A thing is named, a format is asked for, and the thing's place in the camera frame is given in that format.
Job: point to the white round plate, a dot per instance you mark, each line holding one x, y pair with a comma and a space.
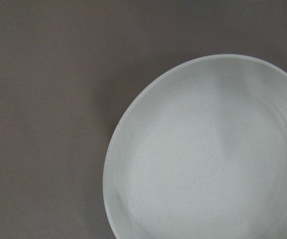
201, 153

